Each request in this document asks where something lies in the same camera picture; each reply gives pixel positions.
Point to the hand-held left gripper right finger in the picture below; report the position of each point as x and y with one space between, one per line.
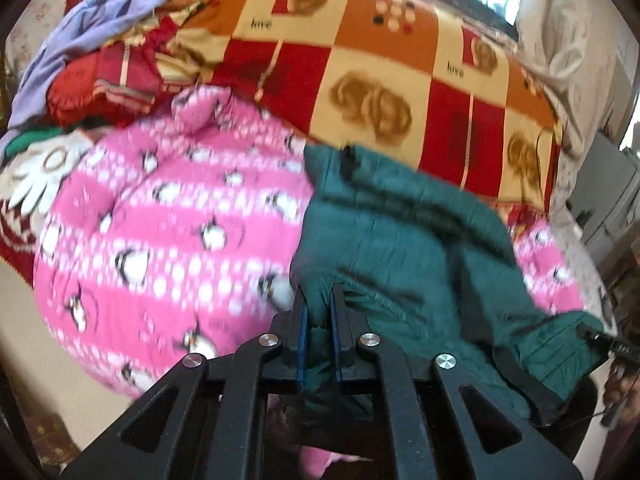
336 345

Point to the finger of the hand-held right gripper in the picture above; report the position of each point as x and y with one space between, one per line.
620 346

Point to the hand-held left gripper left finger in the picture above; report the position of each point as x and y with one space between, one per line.
300 345

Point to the green quilted puffer jacket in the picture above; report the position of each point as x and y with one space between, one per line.
400 260

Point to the person's right hand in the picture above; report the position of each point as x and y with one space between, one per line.
625 385

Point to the grey cabinet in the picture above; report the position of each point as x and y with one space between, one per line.
610 195

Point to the pink penguin print blanket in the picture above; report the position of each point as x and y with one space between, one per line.
175 235

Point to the red blanket with white print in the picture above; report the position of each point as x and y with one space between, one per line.
40 180

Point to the red yellow rose print quilt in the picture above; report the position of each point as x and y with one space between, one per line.
375 35

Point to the beige crumpled cloth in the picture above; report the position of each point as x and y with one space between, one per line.
565 35

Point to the lavender cloth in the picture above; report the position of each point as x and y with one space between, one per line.
90 15

